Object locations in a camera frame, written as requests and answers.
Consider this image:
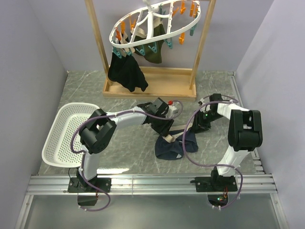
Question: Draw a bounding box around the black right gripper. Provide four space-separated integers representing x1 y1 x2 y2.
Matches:
190 110 224 134

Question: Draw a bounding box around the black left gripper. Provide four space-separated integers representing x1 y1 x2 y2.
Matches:
151 113 174 137

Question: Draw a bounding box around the navy blue underwear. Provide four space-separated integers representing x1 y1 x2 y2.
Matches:
154 126 198 160

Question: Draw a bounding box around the white oval clip hanger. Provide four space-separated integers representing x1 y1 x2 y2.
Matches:
109 0 201 51

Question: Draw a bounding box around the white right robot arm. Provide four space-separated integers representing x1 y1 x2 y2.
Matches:
191 94 263 191

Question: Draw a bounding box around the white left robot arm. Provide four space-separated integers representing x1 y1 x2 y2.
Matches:
76 98 179 192

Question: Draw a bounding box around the black hanging underwear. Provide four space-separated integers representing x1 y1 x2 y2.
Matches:
108 46 149 92

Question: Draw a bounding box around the olive green hanging underwear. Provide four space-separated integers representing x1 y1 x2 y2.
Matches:
135 18 165 64

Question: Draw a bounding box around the white perforated laundry basket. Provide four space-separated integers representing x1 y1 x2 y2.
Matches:
41 103 99 168

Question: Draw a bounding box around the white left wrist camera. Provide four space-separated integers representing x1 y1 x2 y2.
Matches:
165 100 179 118

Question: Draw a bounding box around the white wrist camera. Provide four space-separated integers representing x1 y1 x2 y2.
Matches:
165 100 179 118
198 98 210 113

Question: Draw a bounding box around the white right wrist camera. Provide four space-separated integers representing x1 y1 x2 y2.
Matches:
198 98 210 113

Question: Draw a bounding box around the wooden drying rack frame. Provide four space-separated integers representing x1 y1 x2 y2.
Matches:
84 0 217 98

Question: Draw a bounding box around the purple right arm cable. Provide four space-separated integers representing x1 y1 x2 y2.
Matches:
181 94 244 209

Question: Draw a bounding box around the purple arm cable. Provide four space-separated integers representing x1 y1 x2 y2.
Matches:
71 100 183 211
181 94 244 209

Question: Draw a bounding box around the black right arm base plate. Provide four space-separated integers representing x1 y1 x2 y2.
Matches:
190 176 238 192

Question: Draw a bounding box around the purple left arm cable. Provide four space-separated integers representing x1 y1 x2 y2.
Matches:
71 100 183 211

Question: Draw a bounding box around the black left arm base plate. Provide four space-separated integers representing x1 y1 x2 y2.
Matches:
67 177 112 193

